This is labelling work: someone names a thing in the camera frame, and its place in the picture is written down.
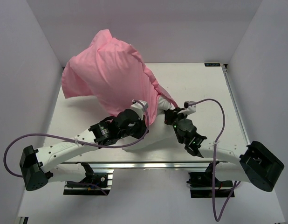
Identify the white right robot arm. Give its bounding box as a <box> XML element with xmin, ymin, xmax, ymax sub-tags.
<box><xmin>165</xmin><ymin>108</ymin><xmax>284</xmax><ymax>192</ymax></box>

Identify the white pillow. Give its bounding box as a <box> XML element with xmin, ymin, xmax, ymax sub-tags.
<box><xmin>122</xmin><ymin>96</ymin><xmax>174</xmax><ymax>152</ymax></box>

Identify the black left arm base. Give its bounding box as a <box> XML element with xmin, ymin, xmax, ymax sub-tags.
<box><xmin>63</xmin><ymin>162</ymin><xmax>113</xmax><ymax>196</ymax></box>

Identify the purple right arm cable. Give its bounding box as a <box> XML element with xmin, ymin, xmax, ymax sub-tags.
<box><xmin>185</xmin><ymin>98</ymin><xmax>241</xmax><ymax>222</ymax></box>

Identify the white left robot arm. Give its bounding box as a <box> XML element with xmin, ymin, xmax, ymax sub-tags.
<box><xmin>20</xmin><ymin>105</ymin><xmax>149</xmax><ymax>191</ymax></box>

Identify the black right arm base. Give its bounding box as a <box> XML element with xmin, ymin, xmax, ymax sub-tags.
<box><xmin>186</xmin><ymin>162</ymin><xmax>233</xmax><ymax>198</ymax></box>

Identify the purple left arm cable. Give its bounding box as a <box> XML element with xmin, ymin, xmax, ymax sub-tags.
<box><xmin>3</xmin><ymin>99</ymin><xmax>150</xmax><ymax>196</ymax></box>

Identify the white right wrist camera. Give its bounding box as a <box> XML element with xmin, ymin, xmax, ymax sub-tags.
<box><xmin>178</xmin><ymin>101</ymin><xmax>196</xmax><ymax>116</ymax></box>

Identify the pink fabric pillowcase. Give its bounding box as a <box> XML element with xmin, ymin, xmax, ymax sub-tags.
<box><xmin>62</xmin><ymin>29</ymin><xmax>178</xmax><ymax>124</ymax></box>

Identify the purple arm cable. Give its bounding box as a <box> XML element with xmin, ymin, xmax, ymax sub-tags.
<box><xmin>185</xmin><ymin>98</ymin><xmax>241</xmax><ymax>222</ymax></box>
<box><xmin>3</xmin><ymin>99</ymin><xmax>150</xmax><ymax>196</ymax></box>

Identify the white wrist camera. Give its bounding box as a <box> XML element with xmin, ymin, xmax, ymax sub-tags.
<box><xmin>130</xmin><ymin>100</ymin><xmax>148</xmax><ymax>120</ymax></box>
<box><xmin>178</xmin><ymin>101</ymin><xmax>196</xmax><ymax>116</ymax></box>

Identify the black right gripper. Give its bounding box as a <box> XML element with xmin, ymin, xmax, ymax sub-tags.
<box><xmin>165</xmin><ymin>107</ymin><xmax>189</xmax><ymax>144</ymax></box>

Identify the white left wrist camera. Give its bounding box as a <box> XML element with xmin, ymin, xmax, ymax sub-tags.
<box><xmin>130</xmin><ymin>100</ymin><xmax>148</xmax><ymax>120</ymax></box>

